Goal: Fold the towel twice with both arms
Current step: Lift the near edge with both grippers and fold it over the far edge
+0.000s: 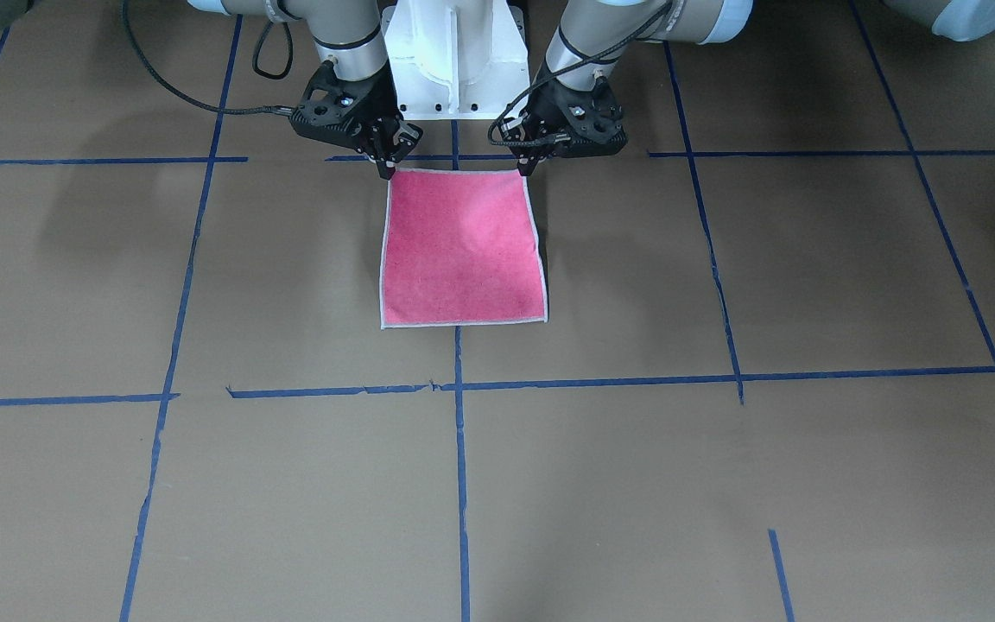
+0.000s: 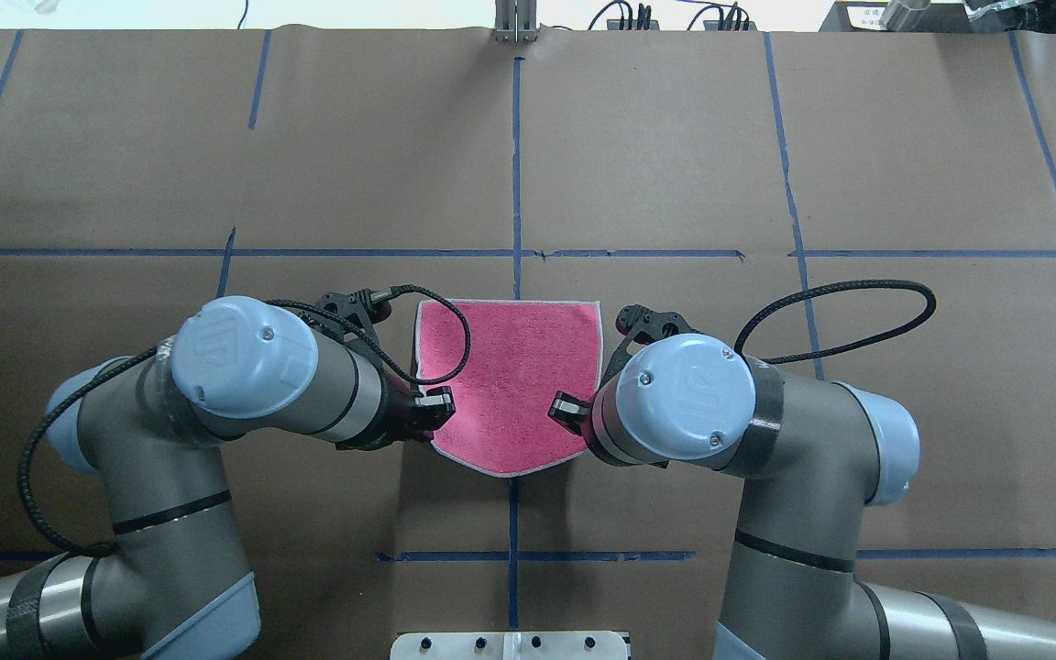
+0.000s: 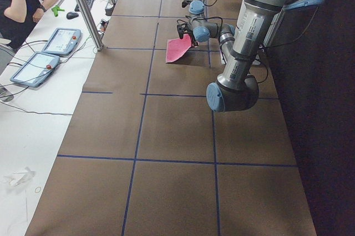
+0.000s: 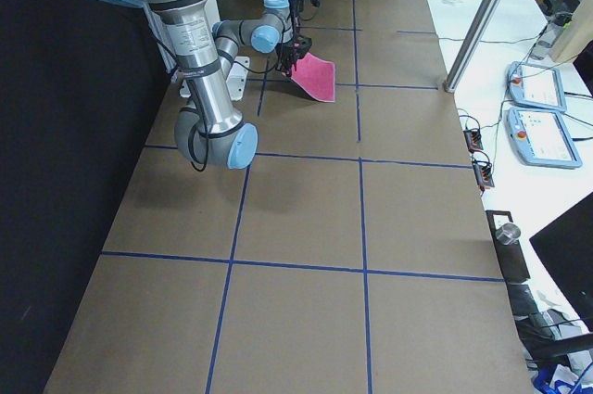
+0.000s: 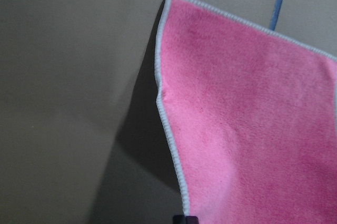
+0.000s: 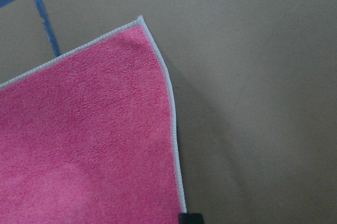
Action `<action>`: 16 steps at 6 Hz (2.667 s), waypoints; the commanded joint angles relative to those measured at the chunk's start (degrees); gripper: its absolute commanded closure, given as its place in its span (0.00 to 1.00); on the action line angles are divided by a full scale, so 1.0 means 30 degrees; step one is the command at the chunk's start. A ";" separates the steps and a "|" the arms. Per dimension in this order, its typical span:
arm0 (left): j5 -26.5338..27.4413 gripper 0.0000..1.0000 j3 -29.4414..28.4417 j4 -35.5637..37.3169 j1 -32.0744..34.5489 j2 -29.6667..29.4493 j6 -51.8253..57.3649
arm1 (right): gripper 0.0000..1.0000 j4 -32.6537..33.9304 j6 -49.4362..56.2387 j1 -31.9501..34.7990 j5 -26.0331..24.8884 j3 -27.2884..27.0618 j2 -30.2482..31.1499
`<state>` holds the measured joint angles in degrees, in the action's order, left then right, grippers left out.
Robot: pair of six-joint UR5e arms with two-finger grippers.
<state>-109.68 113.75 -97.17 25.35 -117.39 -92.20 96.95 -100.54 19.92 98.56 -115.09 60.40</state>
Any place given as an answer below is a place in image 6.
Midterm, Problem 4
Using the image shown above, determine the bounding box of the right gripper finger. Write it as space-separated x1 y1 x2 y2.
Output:
178 212 204 224

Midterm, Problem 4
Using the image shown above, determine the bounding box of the pink grey microfiber towel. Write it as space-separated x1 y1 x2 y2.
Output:
1 16 186 223

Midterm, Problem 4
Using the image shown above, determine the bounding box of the long blue tape strip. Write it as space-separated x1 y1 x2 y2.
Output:
34 0 61 57

